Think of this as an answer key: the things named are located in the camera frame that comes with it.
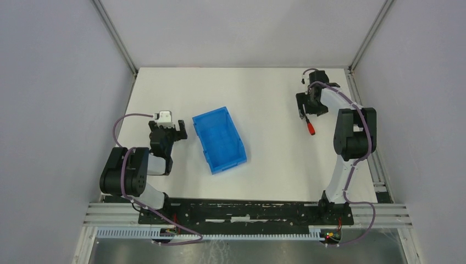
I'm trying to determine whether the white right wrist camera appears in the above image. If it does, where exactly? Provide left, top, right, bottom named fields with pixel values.
left=301, top=76, right=310, bottom=85

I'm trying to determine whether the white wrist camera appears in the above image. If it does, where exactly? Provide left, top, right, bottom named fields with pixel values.
left=153, top=111, right=174, bottom=128
left=301, top=76, right=310, bottom=85

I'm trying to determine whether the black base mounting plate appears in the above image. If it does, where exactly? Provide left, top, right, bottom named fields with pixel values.
left=138, top=197, right=353, bottom=234

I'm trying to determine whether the right aluminium corner post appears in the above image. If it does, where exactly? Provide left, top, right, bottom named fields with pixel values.
left=348, top=0, right=396, bottom=73

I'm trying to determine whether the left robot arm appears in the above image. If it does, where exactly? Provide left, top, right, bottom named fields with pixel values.
left=99, top=120, right=187, bottom=224

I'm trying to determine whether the aluminium corner post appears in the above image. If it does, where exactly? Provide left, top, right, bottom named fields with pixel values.
left=348, top=0, right=396, bottom=73
left=90, top=0, right=138, bottom=78

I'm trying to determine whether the red handled screwdriver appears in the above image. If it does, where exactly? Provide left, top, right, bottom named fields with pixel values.
left=304, top=115, right=315, bottom=135

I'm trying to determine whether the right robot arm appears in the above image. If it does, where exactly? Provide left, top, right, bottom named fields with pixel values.
left=296, top=68, right=377, bottom=224

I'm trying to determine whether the white slotted cable duct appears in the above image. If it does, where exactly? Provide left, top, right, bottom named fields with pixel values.
left=96, top=227, right=341, bottom=241

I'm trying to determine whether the aluminium front frame rail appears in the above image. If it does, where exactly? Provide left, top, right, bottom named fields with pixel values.
left=84, top=203, right=413, bottom=229

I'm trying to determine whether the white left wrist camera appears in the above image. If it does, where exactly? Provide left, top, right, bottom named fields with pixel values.
left=153, top=111, right=174, bottom=128

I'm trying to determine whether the blue plastic bin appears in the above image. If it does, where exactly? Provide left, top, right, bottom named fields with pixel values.
left=192, top=107, right=247, bottom=174

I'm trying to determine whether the left aluminium corner post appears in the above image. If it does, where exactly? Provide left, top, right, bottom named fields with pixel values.
left=90, top=0, right=138, bottom=78

